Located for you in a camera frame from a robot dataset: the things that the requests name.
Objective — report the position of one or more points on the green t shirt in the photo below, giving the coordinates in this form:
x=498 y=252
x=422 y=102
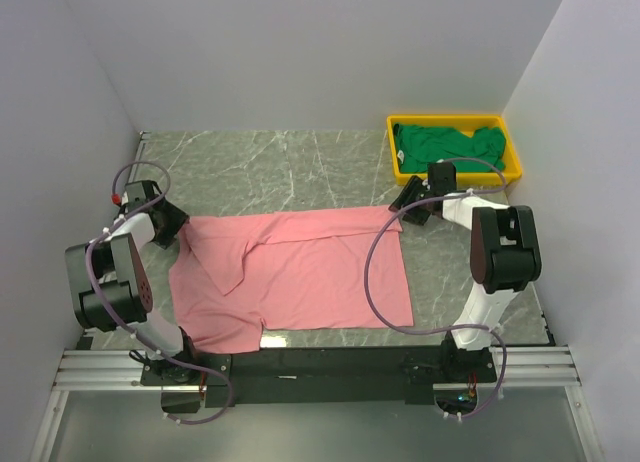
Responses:
x=418 y=147

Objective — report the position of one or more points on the black base beam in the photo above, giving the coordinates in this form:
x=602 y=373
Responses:
x=315 y=375

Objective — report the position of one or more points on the yellow plastic bin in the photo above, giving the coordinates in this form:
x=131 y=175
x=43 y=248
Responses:
x=466 y=124

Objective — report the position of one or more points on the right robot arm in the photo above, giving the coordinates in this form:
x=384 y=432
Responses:
x=504 y=249

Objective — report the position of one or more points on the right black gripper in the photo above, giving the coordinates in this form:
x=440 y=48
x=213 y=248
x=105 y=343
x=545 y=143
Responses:
x=413 y=186

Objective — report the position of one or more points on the aluminium frame rail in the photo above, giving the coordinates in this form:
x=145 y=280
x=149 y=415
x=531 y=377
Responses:
x=82 y=371

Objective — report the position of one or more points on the pink t shirt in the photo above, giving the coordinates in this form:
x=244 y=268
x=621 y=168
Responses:
x=237 y=276

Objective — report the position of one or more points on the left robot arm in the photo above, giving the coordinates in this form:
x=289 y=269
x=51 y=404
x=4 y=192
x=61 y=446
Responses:
x=119 y=272

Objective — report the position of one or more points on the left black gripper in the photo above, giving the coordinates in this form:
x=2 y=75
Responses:
x=177 y=219

